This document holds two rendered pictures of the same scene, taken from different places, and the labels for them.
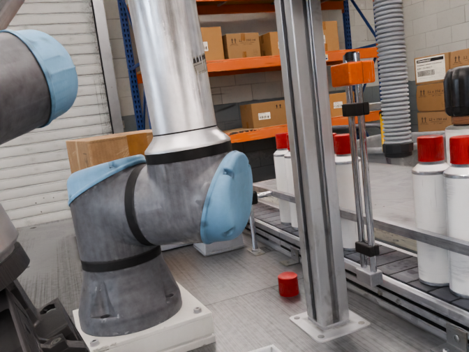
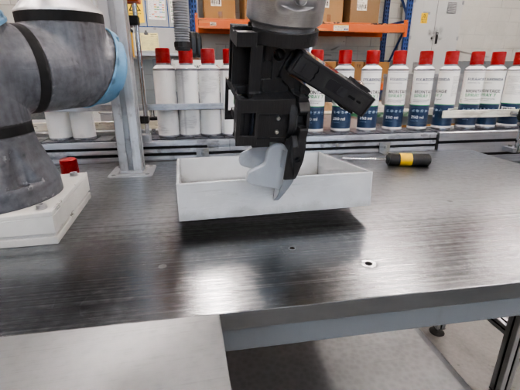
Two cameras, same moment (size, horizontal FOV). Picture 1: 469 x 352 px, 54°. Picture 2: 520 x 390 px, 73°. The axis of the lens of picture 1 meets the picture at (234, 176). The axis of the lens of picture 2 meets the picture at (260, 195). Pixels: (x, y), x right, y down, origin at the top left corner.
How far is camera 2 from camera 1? 61 cm
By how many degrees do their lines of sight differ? 77
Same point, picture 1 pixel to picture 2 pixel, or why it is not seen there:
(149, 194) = (60, 50)
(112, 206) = (19, 59)
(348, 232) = (88, 124)
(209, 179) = (111, 44)
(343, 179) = not seen: hidden behind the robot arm
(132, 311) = (51, 173)
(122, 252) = (25, 114)
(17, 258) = not seen: hidden behind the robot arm
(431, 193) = (171, 81)
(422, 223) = (167, 100)
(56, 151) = not seen: outside the picture
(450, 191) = (186, 77)
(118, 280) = (28, 145)
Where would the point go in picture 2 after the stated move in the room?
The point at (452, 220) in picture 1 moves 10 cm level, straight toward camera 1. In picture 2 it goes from (187, 94) to (218, 96)
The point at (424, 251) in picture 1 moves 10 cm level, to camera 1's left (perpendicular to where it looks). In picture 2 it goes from (169, 118) to (148, 123)
